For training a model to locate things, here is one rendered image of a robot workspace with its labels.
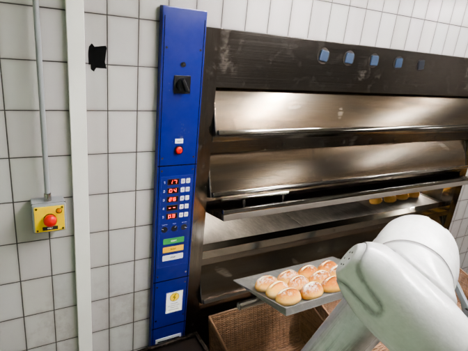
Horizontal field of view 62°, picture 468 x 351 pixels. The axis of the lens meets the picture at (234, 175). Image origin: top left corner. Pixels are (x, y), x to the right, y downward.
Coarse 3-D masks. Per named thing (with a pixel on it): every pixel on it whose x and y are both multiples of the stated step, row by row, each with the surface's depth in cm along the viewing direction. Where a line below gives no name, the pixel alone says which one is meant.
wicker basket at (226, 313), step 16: (208, 320) 180; (224, 320) 185; (240, 320) 190; (256, 320) 195; (272, 320) 200; (288, 320) 205; (304, 320) 206; (320, 320) 195; (224, 336) 186; (240, 336) 190; (256, 336) 195; (288, 336) 206; (304, 336) 207
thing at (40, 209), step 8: (32, 200) 127; (40, 200) 128; (56, 200) 129; (32, 208) 123; (40, 208) 124; (48, 208) 126; (56, 208) 127; (64, 208) 128; (32, 216) 124; (40, 216) 125; (56, 216) 128; (64, 216) 129; (32, 224) 130; (40, 224) 126; (56, 224) 129; (64, 224) 130; (40, 232) 127
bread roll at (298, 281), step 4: (296, 276) 150; (300, 276) 150; (304, 276) 151; (292, 280) 148; (296, 280) 148; (300, 280) 148; (304, 280) 149; (308, 280) 151; (288, 284) 148; (292, 284) 147; (296, 284) 147; (300, 284) 147; (304, 284) 148; (296, 288) 147; (300, 288) 147
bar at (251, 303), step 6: (456, 288) 193; (462, 294) 192; (246, 300) 143; (252, 300) 143; (258, 300) 144; (462, 300) 191; (240, 306) 140; (246, 306) 141; (252, 306) 143; (462, 306) 192
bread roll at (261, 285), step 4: (264, 276) 150; (268, 276) 150; (272, 276) 151; (260, 280) 149; (264, 280) 149; (268, 280) 149; (272, 280) 150; (276, 280) 151; (256, 284) 149; (260, 284) 148; (264, 284) 148; (268, 284) 148; (256, 288) 149; (260, 288) 148; (264, 288) 148
